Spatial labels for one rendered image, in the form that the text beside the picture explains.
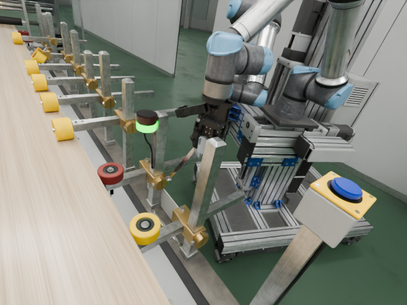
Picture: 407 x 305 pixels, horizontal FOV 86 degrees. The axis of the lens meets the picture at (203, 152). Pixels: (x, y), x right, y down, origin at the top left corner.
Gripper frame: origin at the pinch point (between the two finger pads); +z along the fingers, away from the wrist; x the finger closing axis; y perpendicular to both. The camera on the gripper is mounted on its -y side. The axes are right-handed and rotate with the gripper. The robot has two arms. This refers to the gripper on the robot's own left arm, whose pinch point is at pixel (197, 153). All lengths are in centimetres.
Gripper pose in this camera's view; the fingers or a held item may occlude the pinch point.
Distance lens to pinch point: 71.7
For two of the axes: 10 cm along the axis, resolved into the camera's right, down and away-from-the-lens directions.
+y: 8.4, 4.1, -3.5
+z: -1.7, 8.3, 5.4
